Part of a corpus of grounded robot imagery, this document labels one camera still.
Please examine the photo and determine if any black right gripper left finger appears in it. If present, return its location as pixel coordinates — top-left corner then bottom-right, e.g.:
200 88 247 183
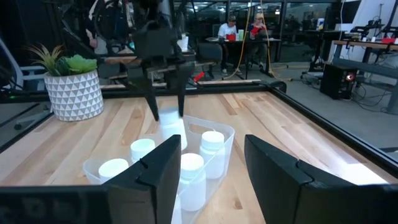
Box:
0 134 182 224

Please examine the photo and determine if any person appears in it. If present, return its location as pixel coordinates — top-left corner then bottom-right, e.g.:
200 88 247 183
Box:
85 0 132 55
217 14 239 76
248 12 272 71

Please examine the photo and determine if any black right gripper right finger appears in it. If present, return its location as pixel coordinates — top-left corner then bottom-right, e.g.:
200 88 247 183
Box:
244 134 398 224

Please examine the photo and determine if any black background table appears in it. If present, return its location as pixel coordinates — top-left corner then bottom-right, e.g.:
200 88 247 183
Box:
205 36 282 80

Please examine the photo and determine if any yellow hanging cable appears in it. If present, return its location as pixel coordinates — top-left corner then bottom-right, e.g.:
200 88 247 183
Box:
222 0 292 82

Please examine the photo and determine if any clear plastic basket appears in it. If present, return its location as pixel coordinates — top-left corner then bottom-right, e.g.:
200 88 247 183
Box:
82 114 236 224

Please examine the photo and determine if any black computer tower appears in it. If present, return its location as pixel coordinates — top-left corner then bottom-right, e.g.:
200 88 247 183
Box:
319 63 358 100

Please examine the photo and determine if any potted plant white patterned pot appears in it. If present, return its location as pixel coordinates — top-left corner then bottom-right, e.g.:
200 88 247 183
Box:
26 43 105 123

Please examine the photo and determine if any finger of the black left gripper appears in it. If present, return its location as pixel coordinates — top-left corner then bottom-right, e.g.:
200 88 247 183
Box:
141 77 160 121
177 88 187 118

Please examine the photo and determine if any black metal rig frame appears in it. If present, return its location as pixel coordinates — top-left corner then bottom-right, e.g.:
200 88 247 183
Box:
0 79 398 175

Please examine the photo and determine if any grey workbench wooden top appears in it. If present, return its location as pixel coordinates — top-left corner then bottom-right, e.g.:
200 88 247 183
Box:
331 39 398 114

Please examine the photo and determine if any grey office chair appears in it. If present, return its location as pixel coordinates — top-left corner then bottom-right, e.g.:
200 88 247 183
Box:
0 37 47 91

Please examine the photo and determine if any white pill bottle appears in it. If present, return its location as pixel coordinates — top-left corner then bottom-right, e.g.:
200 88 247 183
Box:
129 138 156 164
98 158 129 184
199 130 226 180
158 107 188 151
178 152 207 212

